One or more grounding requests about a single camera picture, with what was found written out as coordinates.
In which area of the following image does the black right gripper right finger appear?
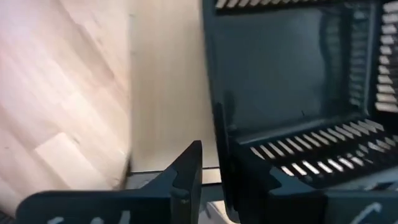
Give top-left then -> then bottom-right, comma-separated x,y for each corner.
229,146 -> 398,224

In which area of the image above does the pale flat shelf panel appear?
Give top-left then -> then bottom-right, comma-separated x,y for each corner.
127,0 -> 222,187

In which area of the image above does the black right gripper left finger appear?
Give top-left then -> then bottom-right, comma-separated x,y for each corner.
15,139 -> 203,224

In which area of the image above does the black slotted plastic basket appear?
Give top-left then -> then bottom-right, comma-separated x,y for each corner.
201,0 -> 398,223

